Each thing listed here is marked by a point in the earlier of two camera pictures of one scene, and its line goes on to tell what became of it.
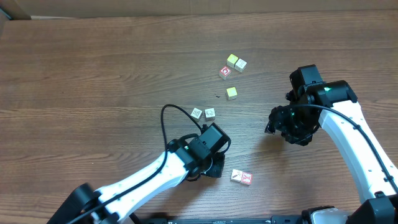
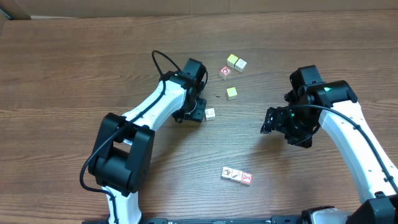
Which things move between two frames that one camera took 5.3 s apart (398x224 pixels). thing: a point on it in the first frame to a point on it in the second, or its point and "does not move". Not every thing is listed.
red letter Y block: x=246 y=178 does not move
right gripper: x=283 y=123 does not move
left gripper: x=217 y=167 to x=196 y=112
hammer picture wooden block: x=236 y=175 does not move
